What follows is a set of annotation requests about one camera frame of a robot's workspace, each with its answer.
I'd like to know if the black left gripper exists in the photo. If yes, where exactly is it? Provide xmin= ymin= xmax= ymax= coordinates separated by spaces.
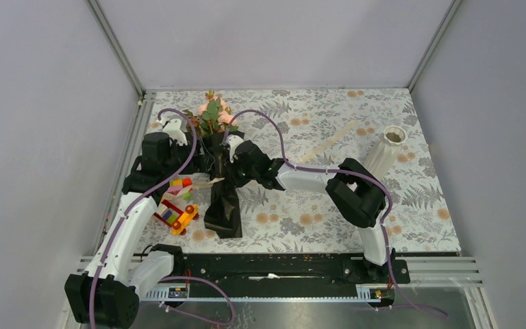
xmin=163 ymin=136 xmax=214 ymax=177

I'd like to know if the peach flower bouquet black wrap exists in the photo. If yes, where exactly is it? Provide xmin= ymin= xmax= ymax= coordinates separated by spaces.
xmin=184 ymin=90 xmax=245 ymax=239

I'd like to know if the cream ribbon with gold text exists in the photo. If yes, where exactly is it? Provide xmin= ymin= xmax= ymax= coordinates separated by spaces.
xmin=186 ymin=120 xmax=359 ymax=190

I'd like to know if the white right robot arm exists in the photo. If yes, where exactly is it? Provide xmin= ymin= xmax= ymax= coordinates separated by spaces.
xmin=226 ymin=135 xmax=393 ymax=282

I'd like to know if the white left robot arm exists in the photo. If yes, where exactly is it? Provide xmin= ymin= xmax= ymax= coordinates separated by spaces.
xmin=64 ymin=131 xmax=198 ymax=328

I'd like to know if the white ribbed ceramic vase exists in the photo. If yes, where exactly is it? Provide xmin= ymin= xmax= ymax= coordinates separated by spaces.
xmin=363 ymin=125 xmax=407 ymax=181

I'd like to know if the pink and yellow block stack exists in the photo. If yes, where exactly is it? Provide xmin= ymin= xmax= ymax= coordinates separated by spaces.
xmin=166 ymin=180 xmax=184 ymax=195

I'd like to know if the red toy block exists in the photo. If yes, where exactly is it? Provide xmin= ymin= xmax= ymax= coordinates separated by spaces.
xmin=181 ymin=178 xmax=192 ymax=188

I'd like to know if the orange toy block cart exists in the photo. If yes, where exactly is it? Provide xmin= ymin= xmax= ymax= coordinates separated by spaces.
xmin=151 ymin=195 xmax=199 ymax=235

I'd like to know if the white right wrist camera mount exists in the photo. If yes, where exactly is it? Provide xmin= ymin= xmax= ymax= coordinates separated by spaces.
xmin=226 ymin=134 xmax=244 ymax=163

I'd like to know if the aluminium frame rail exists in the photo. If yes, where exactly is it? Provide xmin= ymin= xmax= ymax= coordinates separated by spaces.
xmin=86 ymin=0 xmax=145 ymax=99

